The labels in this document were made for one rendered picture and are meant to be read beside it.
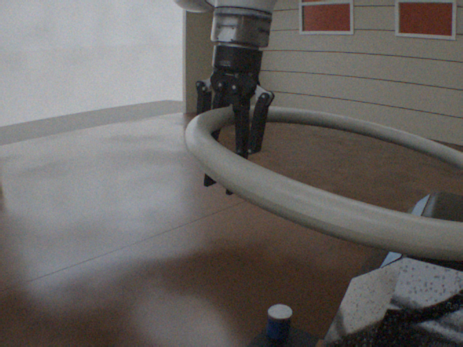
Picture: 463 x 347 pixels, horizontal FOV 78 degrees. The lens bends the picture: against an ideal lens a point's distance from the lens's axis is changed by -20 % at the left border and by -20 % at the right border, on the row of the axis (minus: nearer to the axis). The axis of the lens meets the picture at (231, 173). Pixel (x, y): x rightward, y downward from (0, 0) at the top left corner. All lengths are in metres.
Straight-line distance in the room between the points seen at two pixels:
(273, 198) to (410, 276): 0.29
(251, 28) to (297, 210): 0.32
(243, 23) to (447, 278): 0.46
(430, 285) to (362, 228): 0.27
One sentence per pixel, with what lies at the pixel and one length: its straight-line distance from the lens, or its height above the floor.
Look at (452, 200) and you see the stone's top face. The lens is 0.77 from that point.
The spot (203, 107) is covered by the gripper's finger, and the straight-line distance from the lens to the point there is 0.57.
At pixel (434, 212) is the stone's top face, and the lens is 0.68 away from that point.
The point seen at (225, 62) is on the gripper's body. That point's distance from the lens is 0.51.
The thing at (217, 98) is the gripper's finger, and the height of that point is 1.04.
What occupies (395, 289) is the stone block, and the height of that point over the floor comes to 0.81.
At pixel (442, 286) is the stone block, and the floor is 0.83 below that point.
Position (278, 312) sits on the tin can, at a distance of 1.45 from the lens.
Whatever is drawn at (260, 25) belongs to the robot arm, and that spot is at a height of 1.15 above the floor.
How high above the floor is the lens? 1.09
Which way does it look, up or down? 18 degrees down
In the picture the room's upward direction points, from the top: straight up
